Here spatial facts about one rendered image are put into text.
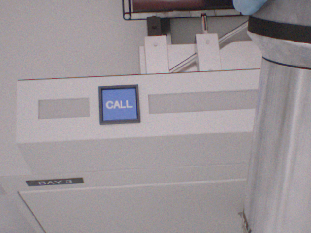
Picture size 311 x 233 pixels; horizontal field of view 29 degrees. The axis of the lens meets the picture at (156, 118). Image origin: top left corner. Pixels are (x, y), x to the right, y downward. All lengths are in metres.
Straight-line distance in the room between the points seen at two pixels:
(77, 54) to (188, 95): 0.26
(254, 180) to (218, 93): 0.32
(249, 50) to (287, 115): 0.47
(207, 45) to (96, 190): 0.31
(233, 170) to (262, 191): 0.46
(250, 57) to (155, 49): 0.15
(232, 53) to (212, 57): 0.05
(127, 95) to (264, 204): 0.35
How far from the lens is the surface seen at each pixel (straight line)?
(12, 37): 1.06
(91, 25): 1.06
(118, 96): 0.83
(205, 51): 0.93
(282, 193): 0.53
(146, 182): 1.02
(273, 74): 0.52
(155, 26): 0.95
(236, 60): 0.96
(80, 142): 0.82
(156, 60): 0.92
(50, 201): 1.10
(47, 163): 0.91
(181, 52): 0.96
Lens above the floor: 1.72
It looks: 67 degrees down
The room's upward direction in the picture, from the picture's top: 4 degrees clockwise
